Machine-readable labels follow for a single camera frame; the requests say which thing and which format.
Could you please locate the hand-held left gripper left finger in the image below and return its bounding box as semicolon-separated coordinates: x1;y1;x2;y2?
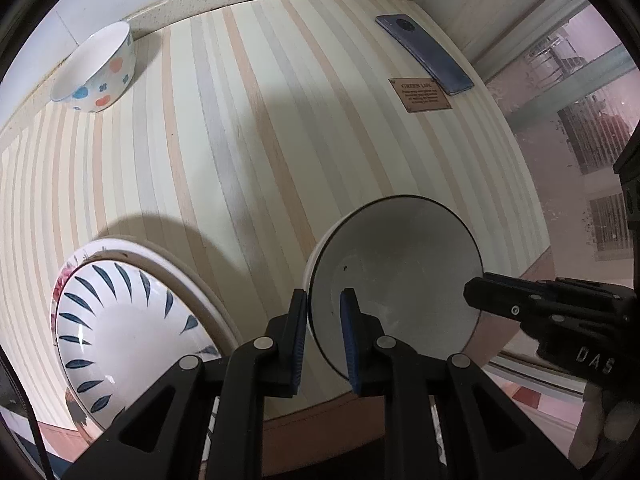
62;289;308;480

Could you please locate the white plate with blue stripes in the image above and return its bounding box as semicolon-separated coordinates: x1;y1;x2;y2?
54;260;221;433

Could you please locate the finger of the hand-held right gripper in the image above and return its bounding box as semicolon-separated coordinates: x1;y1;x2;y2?
555;276;633;311
464;272;556;326

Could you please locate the black cable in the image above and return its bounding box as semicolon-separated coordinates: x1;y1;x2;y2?
0;352;51;480

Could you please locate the window with white frame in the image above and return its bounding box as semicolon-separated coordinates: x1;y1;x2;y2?
465;0;640;411

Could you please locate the striped cat print mat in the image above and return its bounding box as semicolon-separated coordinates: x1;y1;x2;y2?
0;0;551;461

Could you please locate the blue smartphone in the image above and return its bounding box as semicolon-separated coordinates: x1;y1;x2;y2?
376;14;475;96

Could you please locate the person's right hand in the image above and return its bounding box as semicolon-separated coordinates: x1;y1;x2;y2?
570;387;637;467

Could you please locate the white plate with pink flowers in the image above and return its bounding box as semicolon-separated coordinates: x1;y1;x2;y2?
49;237;243;361

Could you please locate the white bowl with black rim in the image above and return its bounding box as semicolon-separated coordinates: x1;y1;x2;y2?
302;195;484;383

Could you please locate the white bowl with coloured dots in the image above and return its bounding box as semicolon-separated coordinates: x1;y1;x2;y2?
50;21;136;114

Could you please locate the brown mat label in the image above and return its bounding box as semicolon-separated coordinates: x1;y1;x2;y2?
388;77;454;112

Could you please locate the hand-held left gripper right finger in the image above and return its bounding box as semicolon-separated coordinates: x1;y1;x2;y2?
340;287;573;480

